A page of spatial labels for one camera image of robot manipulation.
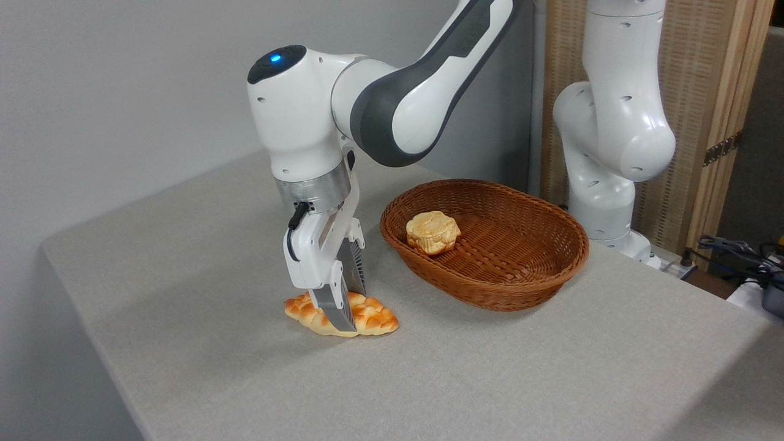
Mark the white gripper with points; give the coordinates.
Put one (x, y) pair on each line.
(312, 257)

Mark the braided golden bread loaf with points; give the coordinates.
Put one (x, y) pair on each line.
(376, 318)

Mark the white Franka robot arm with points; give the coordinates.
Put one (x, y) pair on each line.
(612, 122)

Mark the small round bread bun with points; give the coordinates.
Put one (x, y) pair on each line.
(432, 233)

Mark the brown wicker basket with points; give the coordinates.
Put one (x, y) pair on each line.
(520, 269)

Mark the metal screen hinge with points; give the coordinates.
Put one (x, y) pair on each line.
(723, 149)

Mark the wooden rattan folding screen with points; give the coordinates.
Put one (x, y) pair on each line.
(698, 73)

